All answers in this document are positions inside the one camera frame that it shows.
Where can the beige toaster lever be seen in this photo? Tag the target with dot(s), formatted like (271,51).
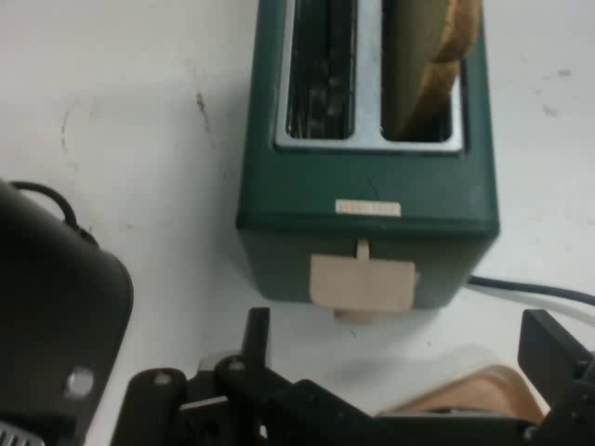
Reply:
(362,283)

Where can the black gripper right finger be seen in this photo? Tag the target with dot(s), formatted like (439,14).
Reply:
(558,367)

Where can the green two-slot toaster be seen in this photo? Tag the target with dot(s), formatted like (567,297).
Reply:
(367,186)

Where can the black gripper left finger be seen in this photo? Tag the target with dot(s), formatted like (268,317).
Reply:
(253,358)

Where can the brown toast slice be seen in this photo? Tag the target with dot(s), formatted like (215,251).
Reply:
(430,60)

